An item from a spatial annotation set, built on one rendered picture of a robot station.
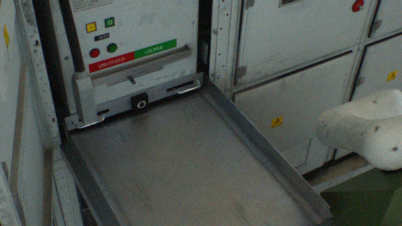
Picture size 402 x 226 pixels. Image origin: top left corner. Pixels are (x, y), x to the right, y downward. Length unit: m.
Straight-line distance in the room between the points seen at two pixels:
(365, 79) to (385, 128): 1.33
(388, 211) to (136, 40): 0.93
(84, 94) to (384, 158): 0.89
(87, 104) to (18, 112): 0.34
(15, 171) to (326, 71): 1.51
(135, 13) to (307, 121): 1.12
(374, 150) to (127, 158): 0.83
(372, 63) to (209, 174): 1.15
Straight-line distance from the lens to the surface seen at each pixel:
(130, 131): 1.86
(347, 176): 1.93
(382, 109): 1.71
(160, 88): 1.92
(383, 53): 2.60
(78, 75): 1.63
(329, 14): 2.16
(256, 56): 2.02
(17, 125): 1.36
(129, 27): 1.73
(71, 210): 2.11
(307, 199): 1.68
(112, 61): 1.77
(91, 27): 1.67
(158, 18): 1.76
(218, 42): 1.89
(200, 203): 1.64
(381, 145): 1.30
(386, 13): 2.43
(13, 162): 1.27
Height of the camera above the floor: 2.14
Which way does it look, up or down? 42 degrees down
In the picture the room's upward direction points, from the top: 2 degrees clockwise
